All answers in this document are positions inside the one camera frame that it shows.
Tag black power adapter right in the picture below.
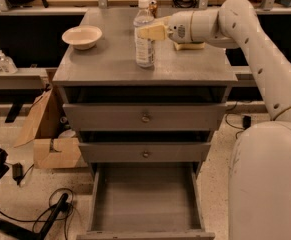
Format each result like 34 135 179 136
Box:
242 115 251 129

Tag black stand base left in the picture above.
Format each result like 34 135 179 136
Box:
0 193 73 240

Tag grey middle drawer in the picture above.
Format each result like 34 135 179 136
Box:
79 142 210 163

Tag grey open bottom drawer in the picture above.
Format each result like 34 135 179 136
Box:
76 163 215 240

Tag black power adapter left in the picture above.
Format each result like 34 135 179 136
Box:
12 163 23 184

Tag cream ceramic bowl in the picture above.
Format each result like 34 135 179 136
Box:
62 25 102 50

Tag brown cardboard box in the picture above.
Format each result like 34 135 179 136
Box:
13 68 88 170

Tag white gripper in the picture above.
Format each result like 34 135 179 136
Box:
137 11 193 44

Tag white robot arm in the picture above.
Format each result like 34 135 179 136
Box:
136 0 291 240

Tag grey top drawer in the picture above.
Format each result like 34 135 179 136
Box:
63 103 226 131

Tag patterned drink can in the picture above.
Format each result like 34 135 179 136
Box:
149 0 158 17

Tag clear plastic water bottle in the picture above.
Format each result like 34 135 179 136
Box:
133 0 154 68

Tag clear pump bottle right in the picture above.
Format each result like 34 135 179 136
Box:
0 50 18 74

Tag black power adapter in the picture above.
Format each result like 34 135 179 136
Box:
242 115 251 129
12 163 23 184

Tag grey wooden drawer cabinet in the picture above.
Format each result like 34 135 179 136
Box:
52 7 239 240

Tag black cable on floor right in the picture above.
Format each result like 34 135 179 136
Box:
224 103 249 140

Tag green yellow sponge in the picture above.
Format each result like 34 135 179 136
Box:
174 42 205 51

